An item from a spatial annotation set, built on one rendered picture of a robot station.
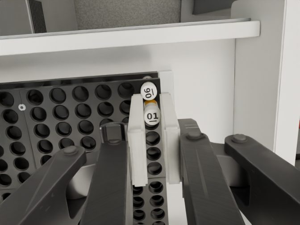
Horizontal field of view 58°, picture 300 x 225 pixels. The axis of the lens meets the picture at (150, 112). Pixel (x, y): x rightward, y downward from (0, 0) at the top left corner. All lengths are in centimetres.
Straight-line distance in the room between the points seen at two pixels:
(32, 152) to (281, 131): 20
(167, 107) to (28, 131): 13
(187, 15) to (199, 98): 84
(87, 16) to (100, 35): 91
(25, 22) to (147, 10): 60
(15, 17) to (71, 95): 37
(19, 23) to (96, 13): 57
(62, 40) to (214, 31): 12
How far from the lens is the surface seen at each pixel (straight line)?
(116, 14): 111
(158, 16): 111
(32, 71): 30
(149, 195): 25
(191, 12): 111
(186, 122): 15
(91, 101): 22
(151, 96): 20
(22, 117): 24
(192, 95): 29
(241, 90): 28
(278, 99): 21
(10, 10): 57
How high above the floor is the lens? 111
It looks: 72 degrees down
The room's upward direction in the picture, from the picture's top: 174 degrees clockwise
